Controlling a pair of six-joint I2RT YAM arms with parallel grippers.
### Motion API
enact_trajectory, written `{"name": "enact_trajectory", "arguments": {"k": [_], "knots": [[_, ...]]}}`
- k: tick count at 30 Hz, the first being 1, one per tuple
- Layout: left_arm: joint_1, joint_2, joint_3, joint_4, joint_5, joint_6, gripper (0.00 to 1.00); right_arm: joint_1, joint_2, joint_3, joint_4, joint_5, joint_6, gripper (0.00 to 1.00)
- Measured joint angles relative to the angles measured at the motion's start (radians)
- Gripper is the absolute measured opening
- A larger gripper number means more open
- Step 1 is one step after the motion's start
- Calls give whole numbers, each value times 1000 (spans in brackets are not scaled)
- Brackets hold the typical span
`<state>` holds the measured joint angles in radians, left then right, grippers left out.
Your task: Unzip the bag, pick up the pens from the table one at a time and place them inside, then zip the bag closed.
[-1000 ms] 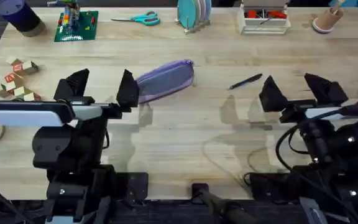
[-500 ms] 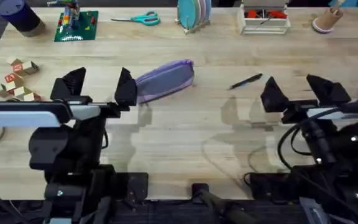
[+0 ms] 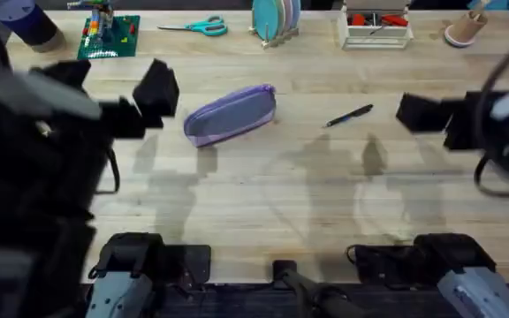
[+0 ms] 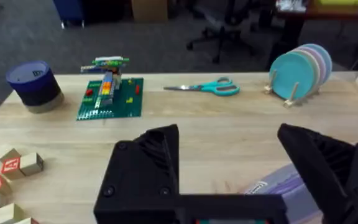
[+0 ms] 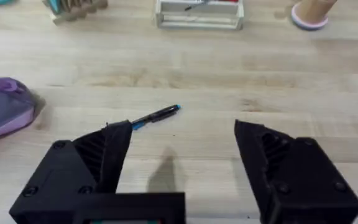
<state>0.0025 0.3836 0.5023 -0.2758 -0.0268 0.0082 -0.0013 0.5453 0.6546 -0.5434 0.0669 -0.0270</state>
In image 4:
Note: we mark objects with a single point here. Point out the lilac soft zip bag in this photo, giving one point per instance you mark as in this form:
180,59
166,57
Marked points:
286,189

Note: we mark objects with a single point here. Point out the dark wooden desk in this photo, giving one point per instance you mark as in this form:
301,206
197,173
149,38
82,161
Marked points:
322,15

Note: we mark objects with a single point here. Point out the pink plate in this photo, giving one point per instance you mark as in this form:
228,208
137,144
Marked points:
323,63

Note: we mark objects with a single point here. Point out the black office chair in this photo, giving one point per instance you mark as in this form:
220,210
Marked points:
222,21

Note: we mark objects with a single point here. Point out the heap of wooden letter blocks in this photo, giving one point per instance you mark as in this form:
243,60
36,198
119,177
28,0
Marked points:
11,166

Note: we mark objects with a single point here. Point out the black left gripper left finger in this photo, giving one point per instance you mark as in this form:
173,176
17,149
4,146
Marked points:
141,171

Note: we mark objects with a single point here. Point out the blue and black cylindrical tub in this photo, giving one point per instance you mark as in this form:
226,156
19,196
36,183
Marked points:
36,88

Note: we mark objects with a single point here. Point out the small wooden peg rack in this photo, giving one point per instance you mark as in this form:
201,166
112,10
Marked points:
291,98

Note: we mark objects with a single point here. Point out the green board with toy blocks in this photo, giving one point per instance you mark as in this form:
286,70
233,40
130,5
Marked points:
113,99

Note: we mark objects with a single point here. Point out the teal plate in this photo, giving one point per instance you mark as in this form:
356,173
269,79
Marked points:
291,74

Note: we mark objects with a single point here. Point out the cream plate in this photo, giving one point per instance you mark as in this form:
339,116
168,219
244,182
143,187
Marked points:
317,67

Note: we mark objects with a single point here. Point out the blue cabinet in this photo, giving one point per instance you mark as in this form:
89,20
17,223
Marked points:
68,9

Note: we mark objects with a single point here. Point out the brown cardboard box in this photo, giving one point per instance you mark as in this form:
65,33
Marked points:
149,9

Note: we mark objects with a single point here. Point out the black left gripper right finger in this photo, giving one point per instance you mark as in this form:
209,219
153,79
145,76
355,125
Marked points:
337,177

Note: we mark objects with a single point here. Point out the light blue plate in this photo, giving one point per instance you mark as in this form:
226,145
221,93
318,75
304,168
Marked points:
328,60

